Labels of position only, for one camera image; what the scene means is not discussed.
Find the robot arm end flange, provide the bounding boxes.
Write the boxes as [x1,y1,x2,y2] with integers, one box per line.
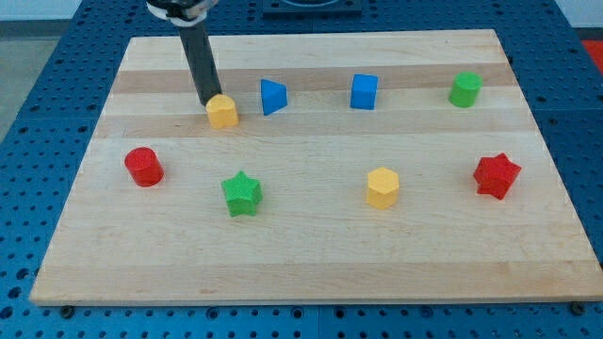
[146,0,219,27]

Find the blue triangle block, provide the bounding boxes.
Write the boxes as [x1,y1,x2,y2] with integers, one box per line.
[260,79,287,116]

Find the blue cube block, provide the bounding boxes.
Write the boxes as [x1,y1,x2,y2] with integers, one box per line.
[350,73,379,110]

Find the green star block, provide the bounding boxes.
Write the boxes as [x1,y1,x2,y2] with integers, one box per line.
[221,170,263,217]

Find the wooden board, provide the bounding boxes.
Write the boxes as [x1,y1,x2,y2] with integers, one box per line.
[30,29,602,306]

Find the yellow hexagon block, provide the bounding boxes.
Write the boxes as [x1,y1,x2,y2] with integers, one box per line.
[366,167,399,209]

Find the yellow heart block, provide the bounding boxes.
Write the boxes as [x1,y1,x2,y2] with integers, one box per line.
[205,94,239,129]

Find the red cylinder block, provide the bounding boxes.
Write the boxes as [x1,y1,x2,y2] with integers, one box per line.
[124,147,164,187]

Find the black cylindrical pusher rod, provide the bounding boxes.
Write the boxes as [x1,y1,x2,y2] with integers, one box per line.
[179,22,222,106]

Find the green cylinder block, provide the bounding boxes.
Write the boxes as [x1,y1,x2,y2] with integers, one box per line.
[448,72,483,107]

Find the red star block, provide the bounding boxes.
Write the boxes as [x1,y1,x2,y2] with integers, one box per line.
[473,153,522,201]

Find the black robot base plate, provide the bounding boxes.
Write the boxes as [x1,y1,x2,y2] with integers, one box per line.
[261,0,363,18]

